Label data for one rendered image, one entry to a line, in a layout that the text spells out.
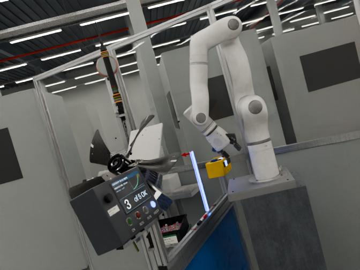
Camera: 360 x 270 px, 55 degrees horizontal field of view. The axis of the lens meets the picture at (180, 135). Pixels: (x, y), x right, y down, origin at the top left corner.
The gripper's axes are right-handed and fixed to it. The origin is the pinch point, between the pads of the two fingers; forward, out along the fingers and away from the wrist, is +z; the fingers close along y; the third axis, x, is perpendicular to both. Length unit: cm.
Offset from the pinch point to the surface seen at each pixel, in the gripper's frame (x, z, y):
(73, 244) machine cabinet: 24, -10, -262
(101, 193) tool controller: -78, -34, 15
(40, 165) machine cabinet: 49, -92, -235
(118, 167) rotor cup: -19, -35, -50
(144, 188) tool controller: -60, -24, 9
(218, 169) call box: 10.2, 6.2, -23.9
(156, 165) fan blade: -14.5, -21.8, -31.2
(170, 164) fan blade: -12.4, -17.1, -25.0
